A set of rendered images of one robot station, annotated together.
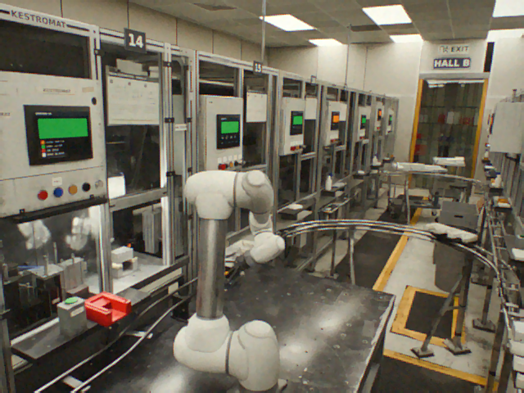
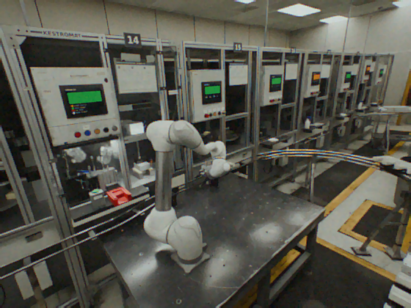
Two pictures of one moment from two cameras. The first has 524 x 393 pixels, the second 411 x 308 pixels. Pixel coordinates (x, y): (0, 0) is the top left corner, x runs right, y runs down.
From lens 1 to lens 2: 64 cm
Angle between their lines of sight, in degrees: 23
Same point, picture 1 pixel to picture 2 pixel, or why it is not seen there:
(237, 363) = (171, 240)
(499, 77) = not seen: outside the picture
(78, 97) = (94, 78)
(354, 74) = (357, 40)
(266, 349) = (187, 235)
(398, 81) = (398, 39)
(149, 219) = not seen: hidden behind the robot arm
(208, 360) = (157, 235)
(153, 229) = not seen: hidden behind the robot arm
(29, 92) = (62, 78)
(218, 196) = (160, 136)
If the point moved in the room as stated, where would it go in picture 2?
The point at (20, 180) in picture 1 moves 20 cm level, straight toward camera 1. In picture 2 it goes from (62, 127) to (47, 134)
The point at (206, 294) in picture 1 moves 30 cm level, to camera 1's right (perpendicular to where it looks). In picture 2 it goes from (158, 196) to (203, 204)
